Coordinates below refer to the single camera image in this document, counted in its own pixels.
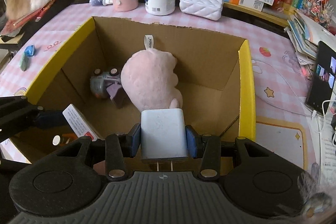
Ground yellow cardboard box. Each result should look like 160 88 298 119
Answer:
18 17 256 141

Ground grey toy car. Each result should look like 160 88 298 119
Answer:
90 68 126 109

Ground white quilted purse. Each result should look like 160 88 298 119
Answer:
179 0 223 21

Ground small spray bottle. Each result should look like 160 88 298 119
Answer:
89 0 113 6

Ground pink checkered tablecloth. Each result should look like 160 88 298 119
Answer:
1 4 319 169

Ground white charger plug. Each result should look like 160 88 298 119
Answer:
141 108 188 172

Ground black smartphone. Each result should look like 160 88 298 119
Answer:
305 41 336 114

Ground mint green device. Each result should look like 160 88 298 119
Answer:
19 52 29 71

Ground white red small box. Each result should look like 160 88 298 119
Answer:
63 104 101 141

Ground stack of papers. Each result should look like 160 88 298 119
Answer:
285 12 335 65

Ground red foil papers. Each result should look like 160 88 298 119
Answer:
1 0 56 38

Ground cream yellow-bordered desk mat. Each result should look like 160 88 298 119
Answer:
256 116 309 169

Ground pink plush toy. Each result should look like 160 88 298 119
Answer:
121 35 183 112

